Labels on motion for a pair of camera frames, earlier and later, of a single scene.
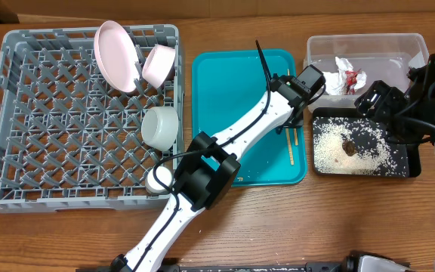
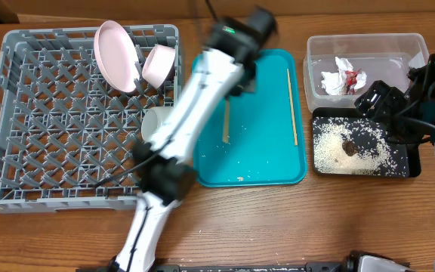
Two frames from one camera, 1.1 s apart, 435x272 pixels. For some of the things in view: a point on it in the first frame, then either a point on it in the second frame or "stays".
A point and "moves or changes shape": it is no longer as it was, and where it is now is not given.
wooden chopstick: (290, 149) -> (225, 139)
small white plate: (158, 65) stays
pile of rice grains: (373, 156) stays
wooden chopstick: (295, 134) moves or changes shape
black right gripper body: (371, 104) stays
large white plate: (116, 56) stays
